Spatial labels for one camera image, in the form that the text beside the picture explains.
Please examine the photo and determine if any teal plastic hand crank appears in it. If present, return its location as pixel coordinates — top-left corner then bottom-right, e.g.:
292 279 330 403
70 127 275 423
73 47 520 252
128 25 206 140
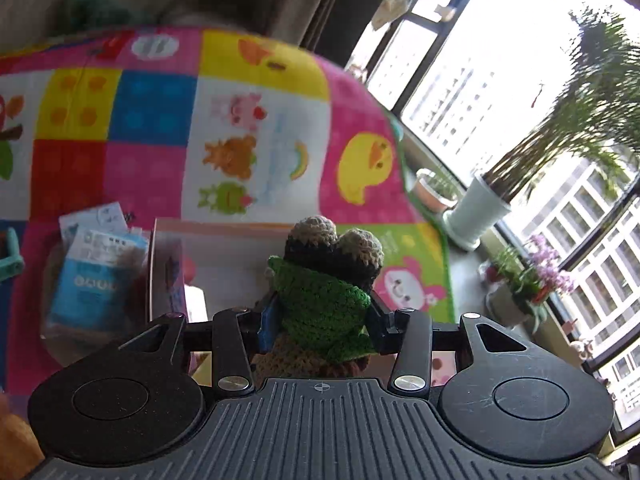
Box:
0 228 25 282

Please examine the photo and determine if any teal knitted cloth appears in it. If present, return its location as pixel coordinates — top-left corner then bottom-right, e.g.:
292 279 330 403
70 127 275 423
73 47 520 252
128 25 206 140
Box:
49 0 155 36

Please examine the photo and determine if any small terracotta plant pot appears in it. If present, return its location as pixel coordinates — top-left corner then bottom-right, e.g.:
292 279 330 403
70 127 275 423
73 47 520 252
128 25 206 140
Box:
412 168 459 214

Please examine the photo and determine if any green crochet doll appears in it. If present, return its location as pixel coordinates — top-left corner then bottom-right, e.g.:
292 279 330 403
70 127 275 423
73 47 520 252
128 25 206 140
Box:
254 216 385 382

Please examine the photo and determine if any blue white tissue pack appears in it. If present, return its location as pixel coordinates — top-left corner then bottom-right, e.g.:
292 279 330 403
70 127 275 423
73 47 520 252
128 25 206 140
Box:
46 226 149 333

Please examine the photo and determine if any white paper card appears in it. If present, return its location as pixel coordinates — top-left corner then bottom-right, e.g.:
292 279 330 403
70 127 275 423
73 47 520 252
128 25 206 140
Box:
58 202 128 246

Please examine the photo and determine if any pink cardboard box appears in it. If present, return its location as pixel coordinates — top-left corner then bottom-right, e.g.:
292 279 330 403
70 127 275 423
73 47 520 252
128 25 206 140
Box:
146 216 457 386

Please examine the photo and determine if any colourful cartoon play mat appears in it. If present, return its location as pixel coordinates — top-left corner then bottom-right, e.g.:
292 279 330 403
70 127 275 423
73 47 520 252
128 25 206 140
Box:
1 27 454 396

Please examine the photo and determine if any tall potted palm plant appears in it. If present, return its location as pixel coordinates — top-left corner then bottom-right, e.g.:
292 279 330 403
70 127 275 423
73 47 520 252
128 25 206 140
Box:
442 6 639 252

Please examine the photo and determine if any pink orchid pot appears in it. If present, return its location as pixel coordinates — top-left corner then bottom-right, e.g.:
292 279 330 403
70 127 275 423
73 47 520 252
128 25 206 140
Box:
485 234 575 334

